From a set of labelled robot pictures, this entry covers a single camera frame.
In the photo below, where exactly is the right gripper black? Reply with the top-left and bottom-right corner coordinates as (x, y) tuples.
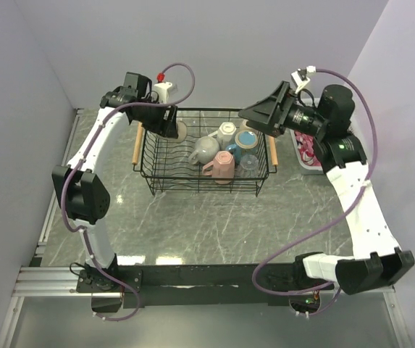
(238, 80), (327, 138)

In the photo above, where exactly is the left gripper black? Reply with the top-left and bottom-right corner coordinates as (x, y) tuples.
(134, 96), (177, 138)

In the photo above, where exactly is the steel cup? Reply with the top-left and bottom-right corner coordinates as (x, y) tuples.
(173, 120), (188, 143)

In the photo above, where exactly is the beige handleless cup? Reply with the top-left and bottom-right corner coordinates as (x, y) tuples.
(239, 119), (257, 133)

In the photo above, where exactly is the blue butterfly mug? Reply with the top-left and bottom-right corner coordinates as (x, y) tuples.
(225, 130), (259, 161)

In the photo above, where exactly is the beige mug white inside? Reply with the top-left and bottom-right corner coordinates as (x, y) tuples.
(188, 136), (220, 165)

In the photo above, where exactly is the white faceted mug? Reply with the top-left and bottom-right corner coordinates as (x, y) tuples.
(209, 122), (237, 149)

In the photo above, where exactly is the clear glass cup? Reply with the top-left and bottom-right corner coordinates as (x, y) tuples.
(238, 154), (259, 178)

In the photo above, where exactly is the pink mug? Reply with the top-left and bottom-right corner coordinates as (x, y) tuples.
(202, 151), (235, 185)

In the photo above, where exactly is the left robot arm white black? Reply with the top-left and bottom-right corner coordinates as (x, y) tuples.
(52, 72), (179, 291)

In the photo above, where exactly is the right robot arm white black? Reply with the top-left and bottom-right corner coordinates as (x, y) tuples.
(238, 81), (415, 294)

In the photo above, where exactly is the pink camouflage cloth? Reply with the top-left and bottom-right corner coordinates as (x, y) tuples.
(294, 131), (321, 167)

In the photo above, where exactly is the white plastic basket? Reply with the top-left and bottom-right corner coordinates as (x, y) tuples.
(288, 97), (327, 176)

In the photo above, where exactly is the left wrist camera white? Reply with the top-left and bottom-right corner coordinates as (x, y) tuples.
(151, 72), (177, 104)

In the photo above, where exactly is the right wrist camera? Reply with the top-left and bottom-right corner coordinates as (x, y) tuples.
(290, 65), (317, 93)

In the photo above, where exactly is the black wire dish rack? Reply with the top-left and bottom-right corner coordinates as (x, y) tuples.
(133, 108), (277, 193)

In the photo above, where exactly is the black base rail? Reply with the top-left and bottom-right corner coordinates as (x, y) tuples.
(76, 262), (335, 310)

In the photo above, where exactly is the aluminium frame rail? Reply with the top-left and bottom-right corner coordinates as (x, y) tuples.
(0, 267), (119, 347)

